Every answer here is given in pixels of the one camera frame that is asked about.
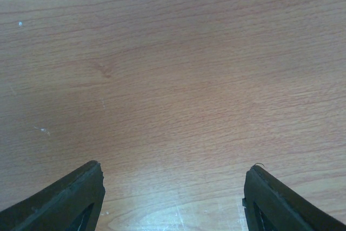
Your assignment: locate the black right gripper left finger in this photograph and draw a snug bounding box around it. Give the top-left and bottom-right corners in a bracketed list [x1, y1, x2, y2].
[1, 160, 105, 230]

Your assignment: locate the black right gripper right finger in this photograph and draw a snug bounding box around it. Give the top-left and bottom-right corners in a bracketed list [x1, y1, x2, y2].
[242, 165, 345, 231]

